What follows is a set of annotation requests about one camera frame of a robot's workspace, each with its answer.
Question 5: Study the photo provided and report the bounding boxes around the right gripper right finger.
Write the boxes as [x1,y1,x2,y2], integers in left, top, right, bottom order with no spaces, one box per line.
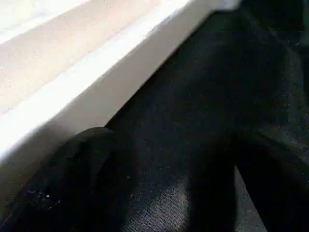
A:
[231,130,309,232]

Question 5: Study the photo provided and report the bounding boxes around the white plastic table top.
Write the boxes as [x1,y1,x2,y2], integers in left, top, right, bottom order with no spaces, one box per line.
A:
[0,0,242,213]

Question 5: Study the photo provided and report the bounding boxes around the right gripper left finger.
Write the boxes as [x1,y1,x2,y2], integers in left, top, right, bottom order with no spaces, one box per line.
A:
[0,127,141,232]

